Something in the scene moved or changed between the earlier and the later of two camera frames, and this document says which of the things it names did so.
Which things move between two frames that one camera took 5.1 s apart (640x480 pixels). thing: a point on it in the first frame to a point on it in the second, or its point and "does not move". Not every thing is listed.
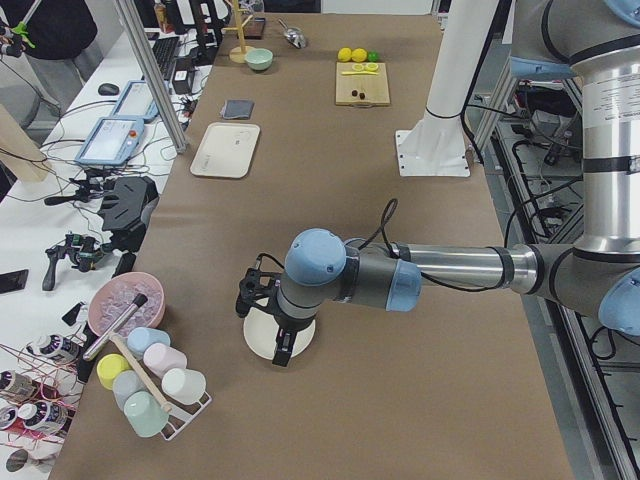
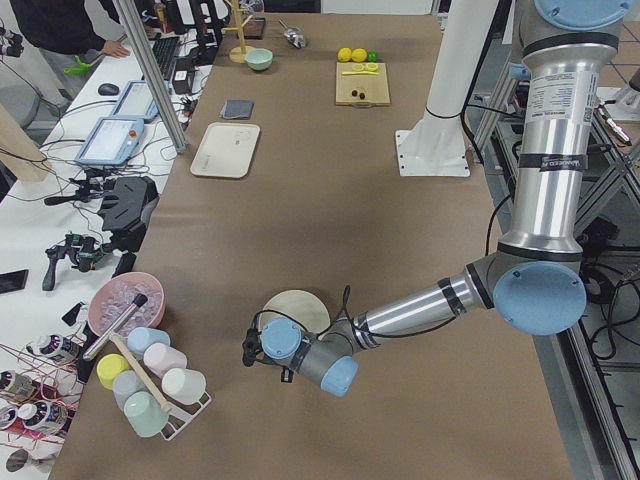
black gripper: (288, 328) to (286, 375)
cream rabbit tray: (225, 149) does not move
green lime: (374, 56) does not move
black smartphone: (13, 281) does not move
